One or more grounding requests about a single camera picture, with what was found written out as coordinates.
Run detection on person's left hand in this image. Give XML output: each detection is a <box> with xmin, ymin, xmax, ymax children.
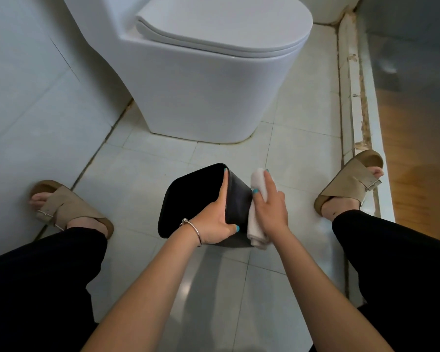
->
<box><xmin>189</xmin><ymin>168</ymin><xmax>241</xmax><ymax>245</ymax></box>

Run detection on person's right hand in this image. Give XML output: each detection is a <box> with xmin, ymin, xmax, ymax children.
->
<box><xmin>252</xmin><ymin>170</ymin><xmax>290</xmax><ymax>243</ymax></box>

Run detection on white cleaning cloth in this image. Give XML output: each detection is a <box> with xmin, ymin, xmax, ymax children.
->
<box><xmin>246</xmin><ymin>168</ymin><xmax>278</xmax><ymax>250</ymax></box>

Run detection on black plastic waste bin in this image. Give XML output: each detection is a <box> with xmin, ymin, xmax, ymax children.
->
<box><xmin>157</xmin><ymin>163</ymin><xmax>256</xmax><ymax>249</ymax></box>

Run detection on person's right forearm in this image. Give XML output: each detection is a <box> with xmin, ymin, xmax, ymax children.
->
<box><xmin>271</xmin><ymin>230</ymin><xmax>395</xmax><ymax>352</ymax></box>

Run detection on person's left forearm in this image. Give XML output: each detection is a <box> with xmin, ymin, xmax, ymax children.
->
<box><xmin>80</xmin><ymin>227</ymin><xmax>202</xmax><ymax>352</ymax></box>

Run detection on person's right beige sandal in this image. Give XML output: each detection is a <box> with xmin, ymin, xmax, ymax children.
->
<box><xmin>313</xmin><ymin>149</ymin><xmax>385</xmax><ymax>222</ymax></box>

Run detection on person's beige sandal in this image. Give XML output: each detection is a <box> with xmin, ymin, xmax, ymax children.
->
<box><xmin>28</xmin><ymin>179</ymin><xmax>115</xmax><ymax>241</ymax></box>
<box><xmin>313</xmin><ymin>149</ymin><xmax>385</xmax><ymax>222</ymax></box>

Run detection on person's black trousers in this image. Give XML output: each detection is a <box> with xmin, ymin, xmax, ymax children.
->
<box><xmin>0</xmin><ymin>209</ymin><xmax>440</xmax><ymax>352</ymax></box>

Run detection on person's left beige sandal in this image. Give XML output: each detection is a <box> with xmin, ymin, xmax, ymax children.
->
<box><xmin>28</xmin><ymin>179</ymin><xmax>115</xmax><ymax>241</ymax></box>

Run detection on white toilet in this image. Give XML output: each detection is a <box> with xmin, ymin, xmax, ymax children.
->
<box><xmin>60</xmin><ymin>0</ymin><xmax>314</xmax><ymax>145</ymax></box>

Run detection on white door threshold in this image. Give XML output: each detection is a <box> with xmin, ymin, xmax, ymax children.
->
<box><xmin>337</xmin><ymin>12</ymin><xmax>396</xmax><ymax>308</ymax></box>

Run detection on white toilet seat lid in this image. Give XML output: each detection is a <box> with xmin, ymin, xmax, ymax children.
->
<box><xmin>135</xmin><ymin>0</ymin><xmax>314</xmax><ymax>59</ymax></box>

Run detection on silver bracelet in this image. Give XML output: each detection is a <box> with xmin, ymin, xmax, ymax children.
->
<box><xmin>179</xmin><ymin>218</ymin><xmax>203</xmax><ymax>248</ymax></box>

